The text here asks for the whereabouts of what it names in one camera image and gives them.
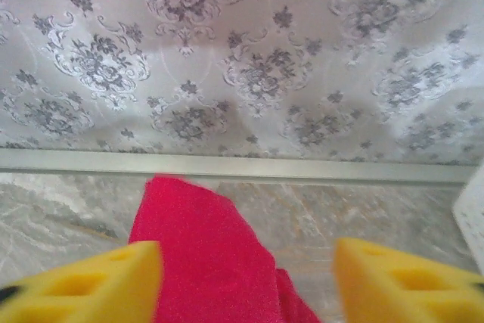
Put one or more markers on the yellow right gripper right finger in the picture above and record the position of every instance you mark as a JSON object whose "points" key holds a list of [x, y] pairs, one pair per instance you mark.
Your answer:
{"points": [[408, 289]]}

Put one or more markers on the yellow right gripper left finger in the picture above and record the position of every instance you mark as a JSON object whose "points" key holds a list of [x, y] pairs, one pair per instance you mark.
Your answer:
{"points": [[75, 289]]}

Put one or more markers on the red t-shirt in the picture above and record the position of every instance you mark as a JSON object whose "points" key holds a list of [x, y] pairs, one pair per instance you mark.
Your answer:
{"points": [[204, 243]]}

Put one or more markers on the white perforated plastic basket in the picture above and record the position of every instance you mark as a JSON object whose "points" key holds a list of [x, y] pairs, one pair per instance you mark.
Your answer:
{"points": [[472, 213]]}

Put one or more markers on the aluminium table end rail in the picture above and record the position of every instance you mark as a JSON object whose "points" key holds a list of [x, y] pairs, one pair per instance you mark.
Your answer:
{"points": [[264, 169]]}

